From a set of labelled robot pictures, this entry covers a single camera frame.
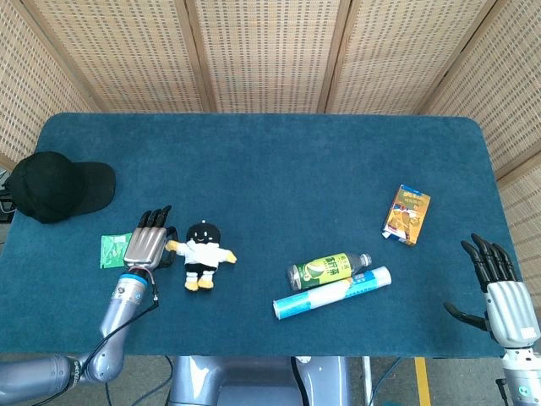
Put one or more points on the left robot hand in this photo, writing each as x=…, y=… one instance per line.
x=145, y=243

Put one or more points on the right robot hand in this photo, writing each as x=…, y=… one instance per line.
x=505, y=304

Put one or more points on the black and white plush toy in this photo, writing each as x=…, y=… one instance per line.
x=203, y=256

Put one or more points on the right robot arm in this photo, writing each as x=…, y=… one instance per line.
x=524, y=378

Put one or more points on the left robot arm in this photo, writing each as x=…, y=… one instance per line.
x=84, y=342

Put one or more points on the green snack packet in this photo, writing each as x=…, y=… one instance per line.
x=110, y=251

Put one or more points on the black baseball cap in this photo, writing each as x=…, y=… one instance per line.
x=59, y=186

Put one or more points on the yellow floor tape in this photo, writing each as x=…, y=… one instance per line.
x=422, y=382

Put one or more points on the orange carton box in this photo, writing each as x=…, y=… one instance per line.
x=407, y=214

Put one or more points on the blue table mat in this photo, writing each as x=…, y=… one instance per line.
x=270, y=169

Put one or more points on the white and blue roll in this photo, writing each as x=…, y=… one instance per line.
x=331, y=292

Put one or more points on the grey robot torso base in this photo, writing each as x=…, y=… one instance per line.
x=258, y=380

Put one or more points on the green label plastic bottle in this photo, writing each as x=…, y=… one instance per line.
x=323, y=270

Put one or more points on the woven bamboo folding screen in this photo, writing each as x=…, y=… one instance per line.
x=270, y=55

